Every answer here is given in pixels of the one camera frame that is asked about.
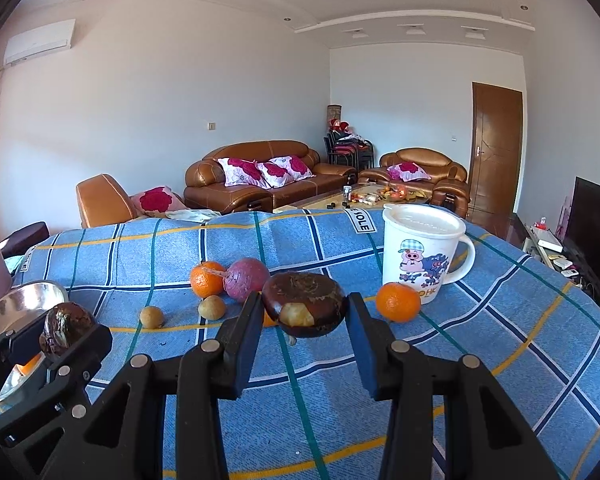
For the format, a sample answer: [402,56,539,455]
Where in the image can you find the brown wooden door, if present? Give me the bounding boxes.
[467,81,524,221]

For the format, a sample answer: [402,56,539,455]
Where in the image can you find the orange leather chair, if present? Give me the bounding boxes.
[76,174,141,229]

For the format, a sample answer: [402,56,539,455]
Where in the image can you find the metal bowl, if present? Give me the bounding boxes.
[0,281,70,403]

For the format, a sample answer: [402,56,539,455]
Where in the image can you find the white air conditioner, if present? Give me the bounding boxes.
[3,19,77,67]

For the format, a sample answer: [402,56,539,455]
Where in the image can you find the white crumpled cloth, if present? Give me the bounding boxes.
[166,208,222,223]

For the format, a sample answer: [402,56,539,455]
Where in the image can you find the television stand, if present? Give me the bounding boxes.
[510,212,600,306]

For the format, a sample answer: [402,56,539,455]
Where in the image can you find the small tan round fruit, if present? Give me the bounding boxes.
[139,306,165,330]
[198,295,227,320]

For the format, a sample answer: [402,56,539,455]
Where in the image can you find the red onion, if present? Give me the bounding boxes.
[223,257,271,303]

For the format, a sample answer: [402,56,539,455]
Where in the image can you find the pile of snacks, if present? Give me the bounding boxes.
[352,185,431,206]

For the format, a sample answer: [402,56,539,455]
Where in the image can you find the brown leather sofa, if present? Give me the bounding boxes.
[183,140,358,213]

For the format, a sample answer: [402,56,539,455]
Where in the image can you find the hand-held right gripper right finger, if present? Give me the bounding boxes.
[346,292,581,480]

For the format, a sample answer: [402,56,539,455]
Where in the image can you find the blue plaid cloth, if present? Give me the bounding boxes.
[0,207,600,480]

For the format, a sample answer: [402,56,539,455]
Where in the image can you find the white cartoon mug with lid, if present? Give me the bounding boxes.
[381,204,476,306]

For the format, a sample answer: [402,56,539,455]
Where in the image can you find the wooden coffee table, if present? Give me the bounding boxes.
[272,183,433,212]

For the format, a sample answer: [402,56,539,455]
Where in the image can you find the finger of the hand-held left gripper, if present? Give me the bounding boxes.
[0,324,114,467]
[0,329,46,401]

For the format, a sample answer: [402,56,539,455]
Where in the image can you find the brown leather armchair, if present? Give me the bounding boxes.
[358,147,472,218]

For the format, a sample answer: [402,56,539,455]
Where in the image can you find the orange with stem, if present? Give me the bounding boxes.
[190,261,228,298]

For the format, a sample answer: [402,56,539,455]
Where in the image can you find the stacked black chairs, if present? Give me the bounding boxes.
[323,130,374,171]

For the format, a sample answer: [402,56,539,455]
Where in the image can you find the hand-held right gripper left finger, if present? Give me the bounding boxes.
[15,291,266,480]

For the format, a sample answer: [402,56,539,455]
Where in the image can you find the black television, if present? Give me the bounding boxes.
[565,176,600,281]

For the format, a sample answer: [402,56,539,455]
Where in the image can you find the dark stool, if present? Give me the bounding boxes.
[0,221,49,260]

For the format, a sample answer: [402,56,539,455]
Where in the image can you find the white pillow with red flower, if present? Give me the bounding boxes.
[256,160,296,188]
[130,186,188,218]
[386,162,431,182]
[271,155,316,181]
[216,157,271,190]

